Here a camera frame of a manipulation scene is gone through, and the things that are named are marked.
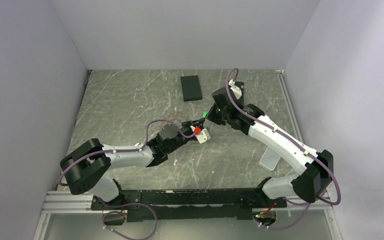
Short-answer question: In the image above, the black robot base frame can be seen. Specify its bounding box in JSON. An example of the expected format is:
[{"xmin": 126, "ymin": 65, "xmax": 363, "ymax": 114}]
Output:
[{"xmin": 90, "ymin": 187, "xmax": 287, "ymax": 223}]

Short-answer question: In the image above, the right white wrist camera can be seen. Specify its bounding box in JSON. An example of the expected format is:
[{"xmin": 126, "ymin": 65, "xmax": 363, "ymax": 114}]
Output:
[{"xmin": 228, "ymin": 79, "xmax": 243, "ymax": 100}]

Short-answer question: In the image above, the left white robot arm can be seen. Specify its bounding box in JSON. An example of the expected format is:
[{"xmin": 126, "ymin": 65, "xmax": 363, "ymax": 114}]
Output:
[{"xmin": 58, "ymin": 117, "xmax": 210, "ymax": 210}]

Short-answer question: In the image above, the plain black rectangular box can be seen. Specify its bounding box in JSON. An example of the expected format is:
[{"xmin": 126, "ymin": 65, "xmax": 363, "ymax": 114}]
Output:
[{"xmin": 180, "ymin": 75, "xmax": 203, "ymax": 102}]

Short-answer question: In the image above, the green key tag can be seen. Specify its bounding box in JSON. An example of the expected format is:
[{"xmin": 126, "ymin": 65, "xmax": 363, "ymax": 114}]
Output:
[{"xmin": 202, "ymin": 111, "xmax": 209, "ymax": 119}]

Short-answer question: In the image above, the clear plastic card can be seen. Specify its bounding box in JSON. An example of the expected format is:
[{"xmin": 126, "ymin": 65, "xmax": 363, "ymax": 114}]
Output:
[{"xmin": 258, "ymin": 147, "xmax": 281, "ymax": 171}]

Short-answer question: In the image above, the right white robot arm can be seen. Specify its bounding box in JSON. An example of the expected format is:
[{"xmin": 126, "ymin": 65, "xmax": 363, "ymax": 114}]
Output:
[{"xmin": 206, "ymin": 88, "xmax": 334, "ymax": 208}]

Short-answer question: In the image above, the black box with label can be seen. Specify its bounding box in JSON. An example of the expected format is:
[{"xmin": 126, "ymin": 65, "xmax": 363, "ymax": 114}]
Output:
[{"xmin": 234, "ymin": 81, "xmax": 245, "ymax": 106}]

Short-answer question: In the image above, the aluminium rail frame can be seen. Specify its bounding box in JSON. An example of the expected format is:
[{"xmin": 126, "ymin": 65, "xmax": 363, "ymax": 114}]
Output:
[{"xmin": 32, "ymin": 69, "xmax": 342, "ymax": 240}]

